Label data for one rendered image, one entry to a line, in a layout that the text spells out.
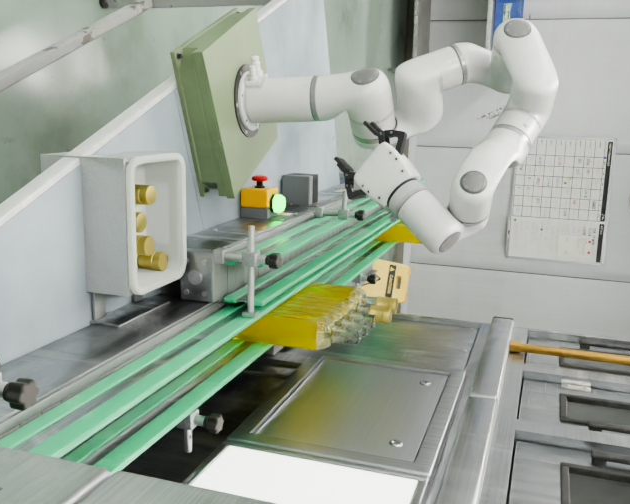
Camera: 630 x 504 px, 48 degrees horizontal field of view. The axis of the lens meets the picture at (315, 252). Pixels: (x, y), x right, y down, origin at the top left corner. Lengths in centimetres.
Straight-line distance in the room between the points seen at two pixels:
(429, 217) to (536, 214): 591
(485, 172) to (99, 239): 66
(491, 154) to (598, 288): 606
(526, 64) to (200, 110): 63
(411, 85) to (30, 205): 78
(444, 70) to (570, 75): 566
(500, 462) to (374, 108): 71
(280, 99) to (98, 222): 51
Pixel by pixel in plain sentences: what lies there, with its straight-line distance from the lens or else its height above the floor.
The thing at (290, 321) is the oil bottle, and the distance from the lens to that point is 133.
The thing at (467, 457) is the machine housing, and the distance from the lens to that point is 122.
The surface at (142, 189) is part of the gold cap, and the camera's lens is 123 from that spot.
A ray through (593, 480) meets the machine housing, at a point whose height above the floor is 156.
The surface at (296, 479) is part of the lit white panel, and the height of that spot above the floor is 113.
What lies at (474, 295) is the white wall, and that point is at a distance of 738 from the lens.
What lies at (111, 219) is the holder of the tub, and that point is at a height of 80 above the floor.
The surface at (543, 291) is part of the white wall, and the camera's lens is 733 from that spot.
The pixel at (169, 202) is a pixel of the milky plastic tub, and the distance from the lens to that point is 129.
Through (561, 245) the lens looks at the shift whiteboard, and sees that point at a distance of 721.
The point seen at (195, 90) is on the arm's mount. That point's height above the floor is 79.
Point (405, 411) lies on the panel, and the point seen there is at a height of 124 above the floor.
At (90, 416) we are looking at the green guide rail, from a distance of 93.
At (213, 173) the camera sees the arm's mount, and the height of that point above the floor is 79.
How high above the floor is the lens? 145
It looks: 18 degrees down
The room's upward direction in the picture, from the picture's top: 95 degrees clockwise
